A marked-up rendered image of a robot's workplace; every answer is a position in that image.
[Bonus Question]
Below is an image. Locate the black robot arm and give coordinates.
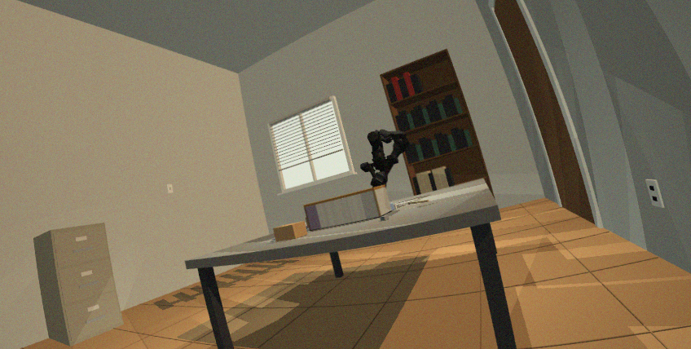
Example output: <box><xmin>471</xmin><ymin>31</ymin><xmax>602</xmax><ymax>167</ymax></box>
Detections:
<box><xmin>368</xmin><ymin>129</ymin><xmax>409</xmax><ymax>188</ymax></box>

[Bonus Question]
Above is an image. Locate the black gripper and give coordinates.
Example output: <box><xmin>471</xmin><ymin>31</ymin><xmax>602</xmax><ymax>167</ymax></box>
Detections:
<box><xmin>360</xmin><ymin>148</ymin><xmax>398</xmax><ymax>181</ymax></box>

